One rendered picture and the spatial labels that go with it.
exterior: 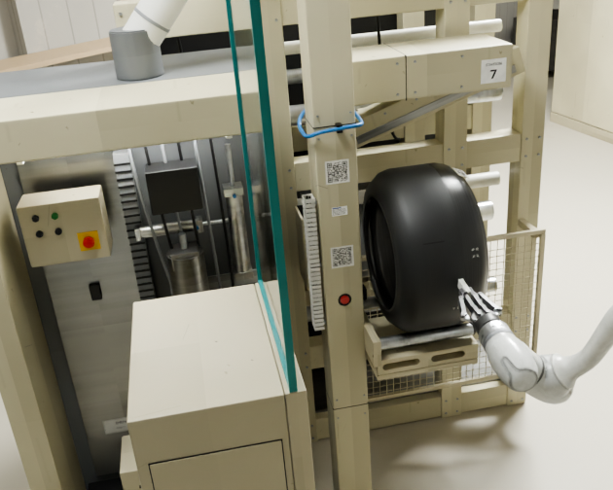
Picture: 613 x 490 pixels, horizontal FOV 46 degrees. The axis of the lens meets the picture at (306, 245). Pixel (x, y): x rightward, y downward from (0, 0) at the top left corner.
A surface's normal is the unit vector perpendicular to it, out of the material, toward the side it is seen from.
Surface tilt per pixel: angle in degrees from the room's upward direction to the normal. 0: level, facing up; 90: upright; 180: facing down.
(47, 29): 90
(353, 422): 90
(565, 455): 0
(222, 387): 0
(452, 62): 90
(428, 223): 49
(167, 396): 0
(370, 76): 90
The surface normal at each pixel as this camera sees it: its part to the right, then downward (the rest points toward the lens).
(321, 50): 0.19, 0.41
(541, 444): -0.07, -0.90
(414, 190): 0.00, -0.68
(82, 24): 0.76, 0.22
